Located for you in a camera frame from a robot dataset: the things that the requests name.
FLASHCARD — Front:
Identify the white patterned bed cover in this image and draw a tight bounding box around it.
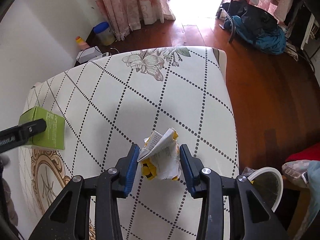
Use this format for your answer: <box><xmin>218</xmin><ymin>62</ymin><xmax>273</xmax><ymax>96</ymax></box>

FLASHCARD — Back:
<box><xmin>18</xmin><ymin>47</ymin><xmax>239</xmax><ymax>225</ymax></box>

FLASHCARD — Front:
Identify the blue black clothes pile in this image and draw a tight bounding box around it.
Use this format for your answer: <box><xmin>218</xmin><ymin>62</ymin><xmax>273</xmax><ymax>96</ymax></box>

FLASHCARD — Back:
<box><xmin>220</xmin><ymin>0</ymin><xmax>286</xmax><ymax>55</ymax></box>

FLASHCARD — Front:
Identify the light blue clothed person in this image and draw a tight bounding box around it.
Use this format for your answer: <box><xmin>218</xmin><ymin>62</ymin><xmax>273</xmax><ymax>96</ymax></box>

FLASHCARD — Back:
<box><xmin>281</xmin><ymin>160</ymin><xmax>319</xmax><ymax>239</ymax></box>

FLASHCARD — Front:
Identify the clothes rack with garments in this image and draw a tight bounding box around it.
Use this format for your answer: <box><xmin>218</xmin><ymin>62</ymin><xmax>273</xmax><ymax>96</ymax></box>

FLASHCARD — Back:
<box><xmin>235</xmin><ymin>0</ymin><xmax>320</xmax><ymax>63</ymax></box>

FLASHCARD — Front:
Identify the white trash bin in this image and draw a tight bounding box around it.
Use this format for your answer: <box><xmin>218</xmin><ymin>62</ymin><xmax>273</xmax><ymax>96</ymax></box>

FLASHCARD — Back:
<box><xmin>248</xmin><ymin>167</ymin><xmax>283</xmax><ymax>212</ymax></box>

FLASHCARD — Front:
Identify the orange cap bottle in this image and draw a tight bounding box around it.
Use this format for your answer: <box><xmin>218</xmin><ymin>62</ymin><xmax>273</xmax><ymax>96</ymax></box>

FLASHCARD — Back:
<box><xmin>75</xmin><ymin>36</ymin><xmax>90</xmax><ymax>50</ymax></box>

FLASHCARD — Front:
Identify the blue lid plastic jar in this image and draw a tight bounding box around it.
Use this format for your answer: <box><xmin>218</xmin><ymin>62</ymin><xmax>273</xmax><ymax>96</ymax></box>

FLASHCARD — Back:
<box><xmin>93</xmin><ymin>22</ymin><xmax>116</xmax><ymax>46</ymax></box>

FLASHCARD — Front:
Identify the green white carton box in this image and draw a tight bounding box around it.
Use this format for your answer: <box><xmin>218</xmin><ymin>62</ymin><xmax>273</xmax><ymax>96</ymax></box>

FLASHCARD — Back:
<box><xmin>18</xmin><ymin>106</ymin><xmax>65</xmax><ymax>150</ymax></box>

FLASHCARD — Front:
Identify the yellow white wrapper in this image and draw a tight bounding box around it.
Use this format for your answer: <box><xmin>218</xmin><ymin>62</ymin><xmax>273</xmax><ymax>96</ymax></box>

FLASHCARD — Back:
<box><xmin>137</xmin><ymin>128</ymin><xmax>182</xmax><ymax>181</ymax></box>

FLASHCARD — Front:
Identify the pink floral curtain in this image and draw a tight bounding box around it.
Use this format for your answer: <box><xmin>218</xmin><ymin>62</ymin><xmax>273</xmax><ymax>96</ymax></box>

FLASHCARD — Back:
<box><xmin>94</xmin><ymin>0</ymin><xmax>176</xmax><ymax>41</ymax></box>

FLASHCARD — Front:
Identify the black metal rack pole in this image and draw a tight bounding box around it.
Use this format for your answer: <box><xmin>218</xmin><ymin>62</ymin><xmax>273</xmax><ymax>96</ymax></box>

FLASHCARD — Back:
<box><xmin>227</xmin><ymin>0</ymin><xmax>236</xmax><ymax>43</ymax></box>

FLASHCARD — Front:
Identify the white device on floor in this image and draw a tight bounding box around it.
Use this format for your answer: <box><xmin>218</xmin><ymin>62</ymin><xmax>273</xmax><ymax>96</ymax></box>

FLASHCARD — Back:
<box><xmin>76</xmin><ymin>46</ymin><xmax>110</xmax><ymax>64</ymax></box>

